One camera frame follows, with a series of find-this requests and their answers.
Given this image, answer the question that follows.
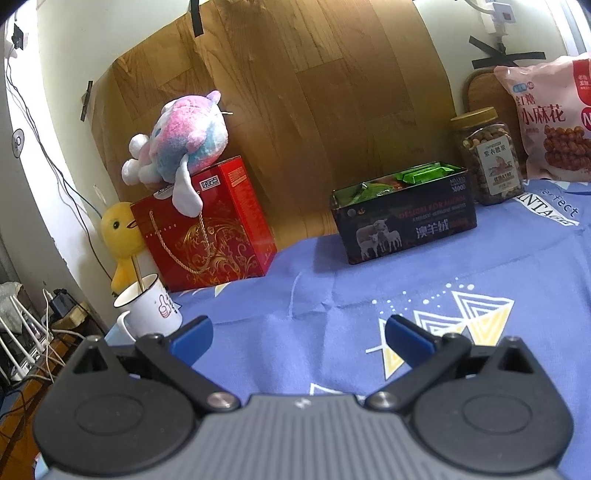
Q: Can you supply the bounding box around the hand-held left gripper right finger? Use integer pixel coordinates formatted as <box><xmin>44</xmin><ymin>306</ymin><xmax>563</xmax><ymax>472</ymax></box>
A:
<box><xmin>367</xmin><ymin>315</ymin><xmax>542</xmax><ymax>414</ymax></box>

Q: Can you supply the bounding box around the white wall charger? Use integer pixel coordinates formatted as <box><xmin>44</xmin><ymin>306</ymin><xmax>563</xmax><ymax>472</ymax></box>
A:
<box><xmin>480</xmin><ymin>0</ymin><xmax>516</xmax><ymax>54</ymax></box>

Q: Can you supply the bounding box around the black tape strip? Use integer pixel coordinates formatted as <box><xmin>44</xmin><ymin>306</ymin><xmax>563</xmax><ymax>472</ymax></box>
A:
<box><xmin>472</xmin><ymin>52</ymin><xmax>548</xmax><ymax>71</ymax></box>
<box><xmin>468</xmin><ymin>35</ymin><xmax>509</xmax><ymax>58</ymax></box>
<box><xmin>79</xmin><ymin>80</ymin><xmax>93</xmax><ymax>122</ymax></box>
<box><xmin>188</xmin><ymin>0</ymin><xmax>206</xmax><ymax>37</ymax></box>

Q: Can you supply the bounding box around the red gift box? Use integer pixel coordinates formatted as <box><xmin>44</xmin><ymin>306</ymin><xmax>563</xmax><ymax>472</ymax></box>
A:
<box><xmin>130</xmin><ymin>156</ymin><xmax>278</xmax><ymax>293</ymax></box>

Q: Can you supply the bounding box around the black cable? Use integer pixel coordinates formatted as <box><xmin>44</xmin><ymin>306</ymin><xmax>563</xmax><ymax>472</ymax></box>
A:
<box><xmin>4</xmin><ymin>44</ymin><xmax>115</xmax><ymax>224</ymax></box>

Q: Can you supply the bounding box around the white cable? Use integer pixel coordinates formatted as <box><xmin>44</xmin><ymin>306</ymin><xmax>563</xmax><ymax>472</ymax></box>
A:
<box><xmin>42</xmin><ymin>288</ymin><xmax>95</xmax><ymax>377</ymax></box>

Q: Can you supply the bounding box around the green snack packet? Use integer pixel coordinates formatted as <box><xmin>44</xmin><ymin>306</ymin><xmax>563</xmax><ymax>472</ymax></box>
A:
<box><xmin>334</xmin><ymin>181</ymin><xmax>394</xmax><ymax>207</ymax></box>
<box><xmin>394</xmin><ymin>162</ymin><xmax>465</xmax><ymax>186</ymax></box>

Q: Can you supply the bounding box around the pink snack bag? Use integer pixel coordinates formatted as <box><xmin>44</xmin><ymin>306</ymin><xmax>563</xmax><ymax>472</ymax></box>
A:
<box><xmin>493</xmin><ymin>54</ymin><xmax>591</xmax><ymax>182</ymax></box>

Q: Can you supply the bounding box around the small cardboard box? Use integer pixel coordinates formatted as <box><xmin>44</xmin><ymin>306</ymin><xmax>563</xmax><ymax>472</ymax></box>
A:
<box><xmin>53</xmin><ymin>301</ymin><xmax>101</xmax><ymax>334</ymax></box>

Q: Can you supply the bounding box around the wood-grain wall sheet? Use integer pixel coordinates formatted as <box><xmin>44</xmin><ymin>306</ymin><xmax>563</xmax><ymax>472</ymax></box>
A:
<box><xmin>90</xmin><ymin>0</ymin><xmax>467</xmax><ymax>241</ymax></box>

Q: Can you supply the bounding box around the pastel plush toy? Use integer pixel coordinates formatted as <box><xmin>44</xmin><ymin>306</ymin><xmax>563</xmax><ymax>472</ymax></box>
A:
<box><xmin>121</xmin><ymin>90</ymin><xmax>232</xmax><ymax>217</ymax></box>

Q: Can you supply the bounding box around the white mug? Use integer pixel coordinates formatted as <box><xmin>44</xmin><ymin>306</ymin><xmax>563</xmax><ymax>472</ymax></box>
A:
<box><xmin>113</xmin><ymin>273</ymin><xmax>184</xmax><ymax>345</ymax></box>

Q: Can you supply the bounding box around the yellow duck toy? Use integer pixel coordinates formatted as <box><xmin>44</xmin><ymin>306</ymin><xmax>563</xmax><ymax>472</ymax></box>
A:
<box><xmin>100</xmin><ymin>200</ymin><xmax>149</xmax><ymax>296</ymax></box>

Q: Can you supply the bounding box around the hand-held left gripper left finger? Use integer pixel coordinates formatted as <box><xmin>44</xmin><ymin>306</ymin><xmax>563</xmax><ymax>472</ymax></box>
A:
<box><xmin>69</xmin><ymin>316</ymin><xmax>241</xmax><ymax>414</ymax></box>

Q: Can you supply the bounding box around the black tin box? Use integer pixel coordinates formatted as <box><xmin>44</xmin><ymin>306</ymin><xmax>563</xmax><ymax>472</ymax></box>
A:
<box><xmin>329</xmin><ymin>161</ymin><xmax>478</xmax><ymax>267</ymax></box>

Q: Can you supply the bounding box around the black power adapter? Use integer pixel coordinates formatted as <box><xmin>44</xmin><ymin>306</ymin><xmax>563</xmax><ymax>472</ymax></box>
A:
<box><xmin>50</xmin><ymin>288</ymin><xmax>77</xmax><ymax>320</ymax></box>

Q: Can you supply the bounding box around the clear nut jar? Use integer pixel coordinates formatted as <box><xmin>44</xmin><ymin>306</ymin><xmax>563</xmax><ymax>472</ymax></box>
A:
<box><xmin>450</xmin><ymin>107</ymin><xmax>525</xmax><ymax>206</ymax></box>

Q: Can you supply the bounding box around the blue printed cloth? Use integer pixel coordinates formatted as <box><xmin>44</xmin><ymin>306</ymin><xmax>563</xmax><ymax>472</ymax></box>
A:
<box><xmin>104</xmin><ymin>178</ymin><xmax>591</xmax><ymax>444</ymax></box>

